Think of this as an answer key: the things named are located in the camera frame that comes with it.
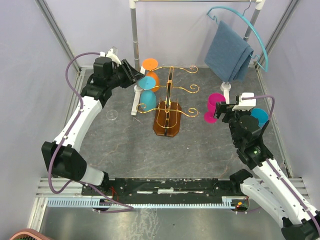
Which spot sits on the gold wire wine glass rack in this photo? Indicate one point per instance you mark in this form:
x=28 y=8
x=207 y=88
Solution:
x=168 y=113

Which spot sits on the blue folded towel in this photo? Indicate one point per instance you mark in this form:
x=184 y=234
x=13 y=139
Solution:
x=229 y=55

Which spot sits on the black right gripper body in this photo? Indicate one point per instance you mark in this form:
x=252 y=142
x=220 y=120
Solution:
x=232 y=117

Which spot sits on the blue wine glass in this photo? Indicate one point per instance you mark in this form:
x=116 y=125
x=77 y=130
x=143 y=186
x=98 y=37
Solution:
x=261 y=115
x=148 y=97

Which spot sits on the pink wine glass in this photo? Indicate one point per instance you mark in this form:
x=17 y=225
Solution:
x=211 y=107

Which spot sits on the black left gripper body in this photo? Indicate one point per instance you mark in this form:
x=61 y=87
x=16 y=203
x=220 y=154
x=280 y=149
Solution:
x=119 y=78

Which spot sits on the orange wine glass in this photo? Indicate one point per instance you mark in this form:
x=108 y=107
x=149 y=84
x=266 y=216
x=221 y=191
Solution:
x=150 y=65

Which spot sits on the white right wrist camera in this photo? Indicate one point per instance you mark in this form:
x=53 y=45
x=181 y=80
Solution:
x=244 y=104

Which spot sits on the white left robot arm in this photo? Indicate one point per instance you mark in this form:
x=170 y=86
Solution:
x=62 y=156

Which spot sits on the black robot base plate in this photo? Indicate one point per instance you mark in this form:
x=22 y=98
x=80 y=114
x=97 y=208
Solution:
x=170 y=190

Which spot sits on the pink basket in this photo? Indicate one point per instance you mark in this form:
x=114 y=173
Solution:
x=28 y=234

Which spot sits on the clear wine glass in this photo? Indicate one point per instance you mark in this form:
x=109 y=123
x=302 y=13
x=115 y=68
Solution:
x=112 y=115

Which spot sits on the light blue cable duct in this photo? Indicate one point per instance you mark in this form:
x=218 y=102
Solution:
x=98 y=203

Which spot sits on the white metal clothes rail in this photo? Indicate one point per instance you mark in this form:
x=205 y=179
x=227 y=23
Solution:
x=225 y=87

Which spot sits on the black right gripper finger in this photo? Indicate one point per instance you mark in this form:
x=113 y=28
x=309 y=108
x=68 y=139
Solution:
x=221 y=106
x=218 y=112

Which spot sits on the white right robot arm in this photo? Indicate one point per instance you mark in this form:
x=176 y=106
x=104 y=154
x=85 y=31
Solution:
x=295 y=215

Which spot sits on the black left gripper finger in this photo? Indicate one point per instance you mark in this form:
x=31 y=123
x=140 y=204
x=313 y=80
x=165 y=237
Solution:
x=125 y=64
x=132 y=78

